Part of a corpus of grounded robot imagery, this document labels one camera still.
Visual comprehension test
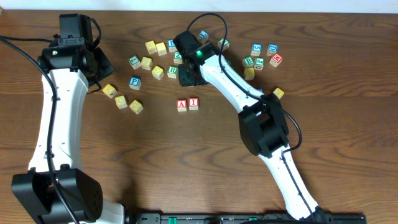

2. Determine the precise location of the yellow block beside L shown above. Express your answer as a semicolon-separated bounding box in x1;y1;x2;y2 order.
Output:
141;57;153;70

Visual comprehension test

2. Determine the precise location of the green B block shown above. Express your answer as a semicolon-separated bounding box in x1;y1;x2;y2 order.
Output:
242;56;254;68

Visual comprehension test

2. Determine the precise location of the green R block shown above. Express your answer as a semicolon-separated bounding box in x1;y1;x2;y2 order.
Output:
167;65;178;79

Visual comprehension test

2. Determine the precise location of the yellow block centre left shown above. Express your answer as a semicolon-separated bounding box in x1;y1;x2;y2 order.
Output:
152;65;164;80

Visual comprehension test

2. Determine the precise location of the green J block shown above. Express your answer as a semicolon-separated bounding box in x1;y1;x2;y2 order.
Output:
254;57;264;70

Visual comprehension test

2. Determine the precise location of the yellow block lower right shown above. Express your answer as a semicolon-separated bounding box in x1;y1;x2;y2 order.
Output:
129;100;144;114

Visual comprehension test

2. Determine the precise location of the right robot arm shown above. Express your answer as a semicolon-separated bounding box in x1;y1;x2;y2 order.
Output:
173;30;326;222

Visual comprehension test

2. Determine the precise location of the red I block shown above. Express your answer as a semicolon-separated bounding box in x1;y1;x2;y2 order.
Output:
188;98;199;110

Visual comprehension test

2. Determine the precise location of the blue L block left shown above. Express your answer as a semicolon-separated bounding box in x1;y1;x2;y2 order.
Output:
167;39;177;52

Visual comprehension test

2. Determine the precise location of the blue D block right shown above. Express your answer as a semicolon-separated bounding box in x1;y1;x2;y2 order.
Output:
266;44;279;56

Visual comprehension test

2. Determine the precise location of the blue L block top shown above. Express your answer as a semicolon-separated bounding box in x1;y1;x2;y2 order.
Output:
197;30;209;45

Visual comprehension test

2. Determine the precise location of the yellow block far left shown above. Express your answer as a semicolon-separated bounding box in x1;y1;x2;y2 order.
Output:
102;84;118;98

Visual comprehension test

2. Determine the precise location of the green L block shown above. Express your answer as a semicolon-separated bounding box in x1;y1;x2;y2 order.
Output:
129;55;141;70

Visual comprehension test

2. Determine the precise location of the blue l block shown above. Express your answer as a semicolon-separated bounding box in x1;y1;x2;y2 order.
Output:
167;39;177;52
197;30;209;45

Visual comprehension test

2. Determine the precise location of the blue P block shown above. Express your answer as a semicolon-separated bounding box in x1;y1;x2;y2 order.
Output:
129;77;142;90

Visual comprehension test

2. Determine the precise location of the red A block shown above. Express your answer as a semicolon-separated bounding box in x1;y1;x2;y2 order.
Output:
177;100;187;112

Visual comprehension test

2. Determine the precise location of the yellow block top left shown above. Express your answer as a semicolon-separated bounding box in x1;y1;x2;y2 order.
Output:
145;40;157;55

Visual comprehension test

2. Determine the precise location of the green 4 block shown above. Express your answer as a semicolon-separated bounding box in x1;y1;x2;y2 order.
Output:
217;39;229;52

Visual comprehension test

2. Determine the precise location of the yellow block lower middle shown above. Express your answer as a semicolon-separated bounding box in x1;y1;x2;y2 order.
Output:
115;95;127;109

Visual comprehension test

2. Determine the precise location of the yellow G block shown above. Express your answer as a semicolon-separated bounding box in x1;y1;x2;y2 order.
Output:
244;67;256;80

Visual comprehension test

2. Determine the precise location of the red M block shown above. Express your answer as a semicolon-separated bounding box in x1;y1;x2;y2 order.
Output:
269;54;283;67

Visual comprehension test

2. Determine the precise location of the yellow block top right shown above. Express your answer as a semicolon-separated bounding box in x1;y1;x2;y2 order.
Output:
155;42;167;56

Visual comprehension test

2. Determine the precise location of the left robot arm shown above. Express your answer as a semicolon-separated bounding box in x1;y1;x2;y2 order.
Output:
12;14;131;223

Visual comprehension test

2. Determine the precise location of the green Z block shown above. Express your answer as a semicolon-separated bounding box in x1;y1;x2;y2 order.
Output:
174;51;183;64

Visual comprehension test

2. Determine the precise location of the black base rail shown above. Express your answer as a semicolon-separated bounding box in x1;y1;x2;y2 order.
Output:
124;213;367;224

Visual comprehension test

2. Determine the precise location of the yellow block far right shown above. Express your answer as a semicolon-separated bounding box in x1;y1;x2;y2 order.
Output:
273;88;285;99

